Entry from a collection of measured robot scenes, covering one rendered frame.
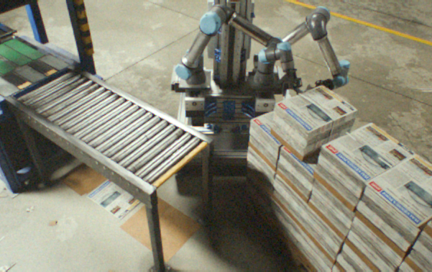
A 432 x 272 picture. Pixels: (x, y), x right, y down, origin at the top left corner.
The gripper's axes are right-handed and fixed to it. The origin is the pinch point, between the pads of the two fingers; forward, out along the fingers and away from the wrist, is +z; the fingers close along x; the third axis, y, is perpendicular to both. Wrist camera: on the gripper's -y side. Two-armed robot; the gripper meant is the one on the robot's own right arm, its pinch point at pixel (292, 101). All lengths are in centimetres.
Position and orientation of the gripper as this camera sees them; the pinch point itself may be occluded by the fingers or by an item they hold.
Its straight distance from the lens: 242.0
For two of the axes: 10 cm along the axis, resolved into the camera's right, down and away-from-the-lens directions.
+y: 4.9, 1.2, -8.6
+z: 2.4, 9.3, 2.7
